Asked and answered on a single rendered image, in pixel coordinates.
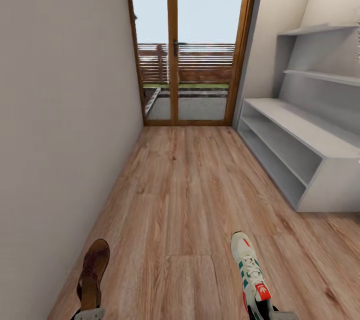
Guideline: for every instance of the sandal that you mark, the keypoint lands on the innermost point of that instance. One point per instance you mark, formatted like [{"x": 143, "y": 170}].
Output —
[{"x": 94, "y": 265}]

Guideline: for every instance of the door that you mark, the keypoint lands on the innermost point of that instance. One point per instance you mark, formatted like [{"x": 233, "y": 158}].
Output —
[{"x": 189, "y": 56}]

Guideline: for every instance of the gym shoe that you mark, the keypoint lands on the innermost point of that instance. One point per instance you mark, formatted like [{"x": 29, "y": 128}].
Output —
[{"x": 256, "y": 293}]

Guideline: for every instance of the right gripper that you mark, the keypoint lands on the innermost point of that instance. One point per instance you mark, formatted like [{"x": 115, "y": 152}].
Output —
[{"x": 251, "y": 315}]

